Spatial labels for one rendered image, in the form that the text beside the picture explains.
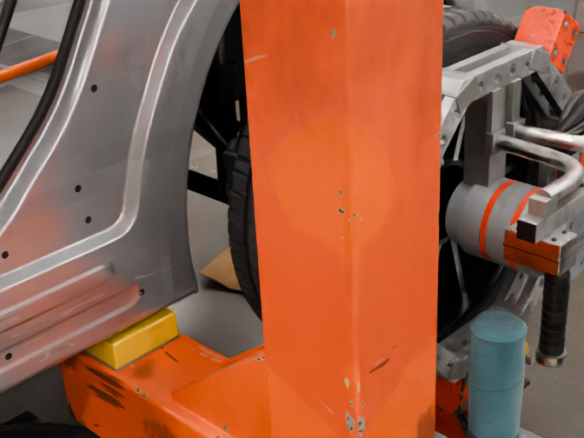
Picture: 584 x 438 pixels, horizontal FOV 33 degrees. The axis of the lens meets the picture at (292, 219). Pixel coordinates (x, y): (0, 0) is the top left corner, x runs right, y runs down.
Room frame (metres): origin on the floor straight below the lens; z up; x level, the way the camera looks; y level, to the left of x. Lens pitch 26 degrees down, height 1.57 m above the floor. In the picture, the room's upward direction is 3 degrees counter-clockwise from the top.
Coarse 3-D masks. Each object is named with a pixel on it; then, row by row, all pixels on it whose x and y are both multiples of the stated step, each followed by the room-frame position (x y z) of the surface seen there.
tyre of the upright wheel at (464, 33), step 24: (456, 24) 1.51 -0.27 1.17; (480, 24) 1.55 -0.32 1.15; (504, 24) 1.60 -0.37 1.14; (456, 48) 1.50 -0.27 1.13; (480, 48) 1.55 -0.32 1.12; (240, 144) 1.46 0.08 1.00; (240, 168) 1.44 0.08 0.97; (240, 192) 1.42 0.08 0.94; (240, 216) 1.41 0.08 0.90; (240, 240) 1.41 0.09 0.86; (240, 264) 1.42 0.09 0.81; (480, 312) 1.57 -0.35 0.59
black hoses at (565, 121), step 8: (576, 96) 1.51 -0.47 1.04; (568, 104) 1.50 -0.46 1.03; (576, 104) 1.49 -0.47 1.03; (568, 112) 1.49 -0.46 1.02; (576, 112) 1.47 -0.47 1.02; (560, 120) 1.48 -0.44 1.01; (568, 120) 1.47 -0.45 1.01; (576, 120) 1.46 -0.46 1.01; (560, 128) 1.47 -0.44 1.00; (568, 128) 1.46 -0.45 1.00; (576, 128) 1.46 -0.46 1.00; (568, 152) 1.44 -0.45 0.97
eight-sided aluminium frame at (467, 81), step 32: (480, 64) 1.48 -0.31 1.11; (512, 64) 1.46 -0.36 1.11; (544, 64) 1.53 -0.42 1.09; (448, 96) 1.36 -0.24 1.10; (480, 96) 1.40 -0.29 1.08; (544, 96) 1.62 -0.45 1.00; (448, 128) 1.35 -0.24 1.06; (544, 128) 1.65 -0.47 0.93; (512, 288) 1.57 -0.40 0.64; (448, 352) 1.36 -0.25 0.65
